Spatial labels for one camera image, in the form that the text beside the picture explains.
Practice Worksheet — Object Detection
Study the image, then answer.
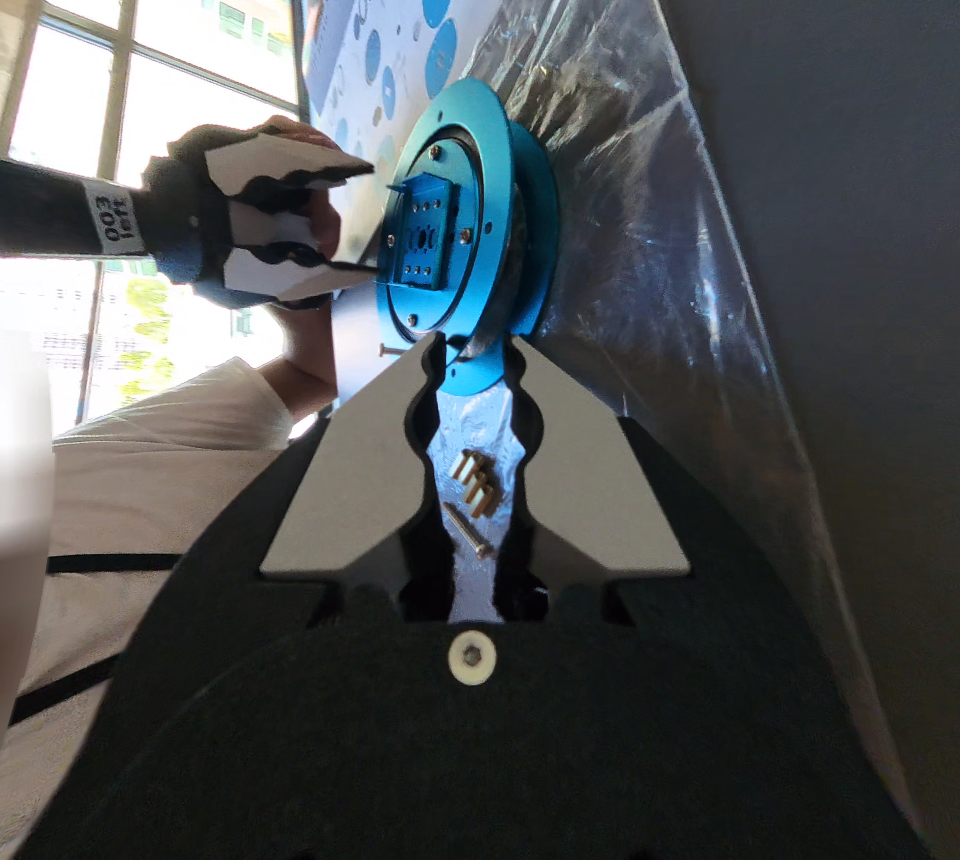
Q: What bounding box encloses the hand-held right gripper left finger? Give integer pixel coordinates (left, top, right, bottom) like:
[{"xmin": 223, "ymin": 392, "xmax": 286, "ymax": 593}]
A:
[{"xmin": 260, "ymin": 332, "xmax": 459, "ymax": 624}]

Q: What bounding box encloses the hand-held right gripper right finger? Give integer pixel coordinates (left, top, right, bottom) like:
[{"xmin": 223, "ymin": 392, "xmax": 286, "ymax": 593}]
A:
[{"xmin": 492, "ymin": 336, "xmax": 690, "ymax": 624}]

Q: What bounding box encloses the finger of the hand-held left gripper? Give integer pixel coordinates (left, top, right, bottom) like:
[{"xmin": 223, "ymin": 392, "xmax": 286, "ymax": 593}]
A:
[
  {"xmin": 222, "ymin": 241, "xmax": 381, "ymax": 303},
  {"xmin": 204, "ymin": 131, "xmax": 376, "ymax": 197}
]

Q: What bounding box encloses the round bearing with blue bracket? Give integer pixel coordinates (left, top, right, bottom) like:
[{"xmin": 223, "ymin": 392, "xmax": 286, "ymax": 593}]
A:
[{"xmin": 384, "ymin": 132, "xmax": 530, "ymax": 360}]

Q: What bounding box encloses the teal metal ring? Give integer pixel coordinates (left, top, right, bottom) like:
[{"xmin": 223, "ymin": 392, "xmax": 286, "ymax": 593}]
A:
[
  {"xmin": 510, "ymin": 121, "xmax": 562, "ymax": 343},
  {"xmin": 377, "ymin": 78, "xmax": 520, "ymax": 397}
]

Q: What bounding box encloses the large clear plastic bag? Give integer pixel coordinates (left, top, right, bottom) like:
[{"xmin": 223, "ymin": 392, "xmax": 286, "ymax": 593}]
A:
[{"xmin": 427, "ymin": 0, "xmax": 960, "ymax": 838}]

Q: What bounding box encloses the person's left forearm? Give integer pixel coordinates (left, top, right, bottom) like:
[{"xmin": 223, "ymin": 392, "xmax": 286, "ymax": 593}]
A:
[{"xmin": 255, "ymin": 303, "xmax": 340, "ymax": 426}]

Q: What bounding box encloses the grey desk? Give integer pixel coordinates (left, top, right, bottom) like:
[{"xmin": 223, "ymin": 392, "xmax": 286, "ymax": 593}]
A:
[{"xmin": 322, "ymin": 0, "xmax": 960, "ymax": 860}]

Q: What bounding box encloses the person's left hand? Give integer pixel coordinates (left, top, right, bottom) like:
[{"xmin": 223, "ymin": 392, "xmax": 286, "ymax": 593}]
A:
[{"xmin": 261, "ymin": 116, "xmax": 344, "ymax": 259}]

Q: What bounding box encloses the large window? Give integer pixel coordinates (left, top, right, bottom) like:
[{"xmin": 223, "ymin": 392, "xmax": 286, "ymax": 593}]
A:
[{"xmin": 0, "ymin": 0, "xmax": 310, "ymax": 426}]

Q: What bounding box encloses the assembly manual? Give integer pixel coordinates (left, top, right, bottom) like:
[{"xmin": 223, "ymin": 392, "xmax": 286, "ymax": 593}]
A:
[{"xmin": 302, "ymin": 0, "xmax": 565, "ymax": 159}]

